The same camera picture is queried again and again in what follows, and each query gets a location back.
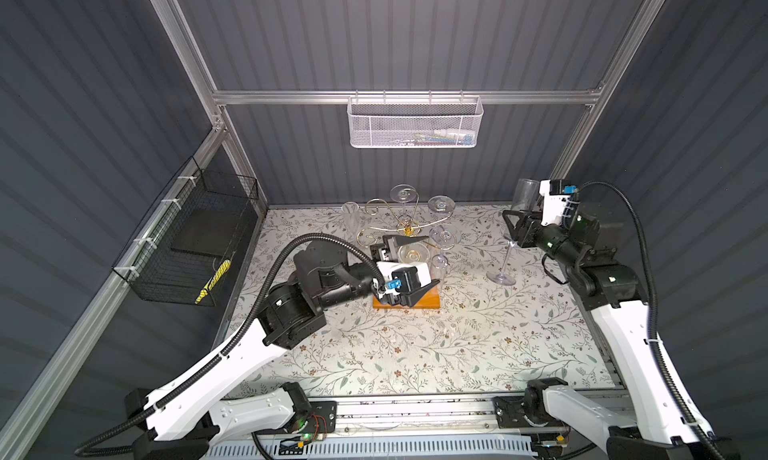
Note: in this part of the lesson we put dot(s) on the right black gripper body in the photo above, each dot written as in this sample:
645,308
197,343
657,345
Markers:
530,230

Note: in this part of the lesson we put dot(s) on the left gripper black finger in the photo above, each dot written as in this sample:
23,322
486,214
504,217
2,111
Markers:
394,242
407,296

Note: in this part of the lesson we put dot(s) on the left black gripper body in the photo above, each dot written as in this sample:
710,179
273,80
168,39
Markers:
380,255

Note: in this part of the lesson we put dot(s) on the clear wine glass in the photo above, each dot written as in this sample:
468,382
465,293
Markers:
413,253
524,200
404,194
441,205
351,217
444,239

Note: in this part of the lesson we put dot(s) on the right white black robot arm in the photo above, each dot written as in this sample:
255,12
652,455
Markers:
666,423

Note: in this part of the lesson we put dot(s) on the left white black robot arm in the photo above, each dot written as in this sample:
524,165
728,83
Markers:
313,273

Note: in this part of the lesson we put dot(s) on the orange wooden rack base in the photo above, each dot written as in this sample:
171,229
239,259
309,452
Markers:
430,301

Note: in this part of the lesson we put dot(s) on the floral table mat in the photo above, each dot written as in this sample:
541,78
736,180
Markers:
501,323

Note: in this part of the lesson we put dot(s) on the items in white basket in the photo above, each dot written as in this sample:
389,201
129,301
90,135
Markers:
445,137

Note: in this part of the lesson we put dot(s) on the yellow striped item in basket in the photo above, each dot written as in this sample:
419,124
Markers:
212,282

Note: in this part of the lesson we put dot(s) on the gold wire glass rack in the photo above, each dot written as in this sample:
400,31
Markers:
413,219

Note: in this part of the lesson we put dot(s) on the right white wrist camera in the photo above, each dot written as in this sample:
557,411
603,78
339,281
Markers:
559,202

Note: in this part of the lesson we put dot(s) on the white wire mesh basket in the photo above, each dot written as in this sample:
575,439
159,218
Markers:
374,122

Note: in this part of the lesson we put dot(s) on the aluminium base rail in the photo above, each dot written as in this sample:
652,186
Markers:
414,415

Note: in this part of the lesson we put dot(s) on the black wire mesh basket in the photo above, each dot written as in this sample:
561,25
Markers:
209,217

